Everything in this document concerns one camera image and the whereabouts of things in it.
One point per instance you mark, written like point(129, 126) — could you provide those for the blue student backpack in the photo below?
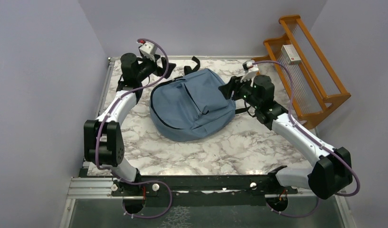
point(191, 107)

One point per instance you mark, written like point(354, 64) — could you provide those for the orange wooden rack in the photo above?
point(317, 89)

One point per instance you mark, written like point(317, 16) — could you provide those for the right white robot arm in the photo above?
point(330, 169)

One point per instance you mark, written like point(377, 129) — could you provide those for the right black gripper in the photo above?
point(234, 84)

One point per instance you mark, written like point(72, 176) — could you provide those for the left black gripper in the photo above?
point(158, 70)

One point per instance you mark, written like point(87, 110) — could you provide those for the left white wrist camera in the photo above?
point(148, 50)

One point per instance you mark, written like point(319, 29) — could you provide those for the black metal base rail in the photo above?
point(201, 190)

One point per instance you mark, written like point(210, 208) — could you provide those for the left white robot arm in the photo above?
point(103, 141)

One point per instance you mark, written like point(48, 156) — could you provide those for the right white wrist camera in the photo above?
point(251, 70)

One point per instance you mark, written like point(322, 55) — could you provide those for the small white box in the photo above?
point(290, 55)

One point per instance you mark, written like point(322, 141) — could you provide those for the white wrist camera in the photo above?
point(148, 50)
point(251, 70)

